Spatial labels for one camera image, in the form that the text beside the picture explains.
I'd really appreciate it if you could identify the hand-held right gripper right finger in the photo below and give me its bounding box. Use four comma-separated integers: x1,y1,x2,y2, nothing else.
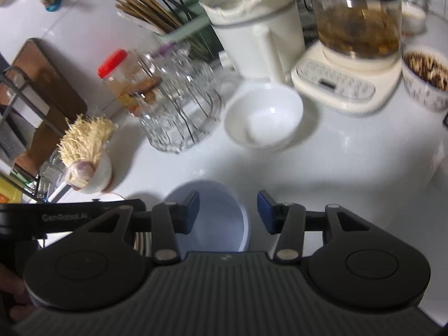
256,190,373,263

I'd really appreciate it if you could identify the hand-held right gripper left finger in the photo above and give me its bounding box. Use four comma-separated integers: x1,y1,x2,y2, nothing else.
72,190,201,265

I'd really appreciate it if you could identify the light blue bowl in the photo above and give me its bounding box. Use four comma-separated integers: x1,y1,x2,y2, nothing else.
162,179,251,253

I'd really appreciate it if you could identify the plain white bowl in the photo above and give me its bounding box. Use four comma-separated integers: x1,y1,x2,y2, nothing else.
224,83,304,151

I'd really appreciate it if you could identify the person's left hand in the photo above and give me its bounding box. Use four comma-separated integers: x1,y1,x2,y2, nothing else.
0,262,37,323

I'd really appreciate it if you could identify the clear drinking glass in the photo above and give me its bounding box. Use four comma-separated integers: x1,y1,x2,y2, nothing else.
38,150,68,198

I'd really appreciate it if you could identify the purple onion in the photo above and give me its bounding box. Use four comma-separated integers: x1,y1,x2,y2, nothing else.
66,162,96,190

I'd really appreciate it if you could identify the set of glass cups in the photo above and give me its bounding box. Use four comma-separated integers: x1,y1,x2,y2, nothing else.
135,42,223,153

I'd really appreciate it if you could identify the wooden cutting board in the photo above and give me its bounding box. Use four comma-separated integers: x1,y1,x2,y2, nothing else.
10,38,88,179

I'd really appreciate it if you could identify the black dish rack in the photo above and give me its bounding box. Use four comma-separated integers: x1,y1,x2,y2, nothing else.
0,66,71,200

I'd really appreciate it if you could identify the red lid plastic jar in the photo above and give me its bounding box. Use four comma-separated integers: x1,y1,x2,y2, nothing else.
97,49,162,117

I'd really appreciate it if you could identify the green utensil holder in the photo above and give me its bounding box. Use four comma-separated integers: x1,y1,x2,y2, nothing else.
154,0,219,65

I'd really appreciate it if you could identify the glass kettle on cream base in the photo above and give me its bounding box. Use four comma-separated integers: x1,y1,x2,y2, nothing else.
291,0,403,114

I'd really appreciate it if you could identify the bundle of chopsticks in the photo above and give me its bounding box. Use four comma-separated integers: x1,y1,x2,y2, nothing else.
115,0,191,36

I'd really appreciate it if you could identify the patterned bowl of grains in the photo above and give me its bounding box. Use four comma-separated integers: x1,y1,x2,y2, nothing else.
401,45,448,113

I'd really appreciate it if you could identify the small white cup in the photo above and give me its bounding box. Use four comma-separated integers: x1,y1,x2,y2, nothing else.
401,2,428,36

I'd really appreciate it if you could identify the wire cup rack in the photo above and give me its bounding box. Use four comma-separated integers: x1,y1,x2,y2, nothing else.
154,63,223,148

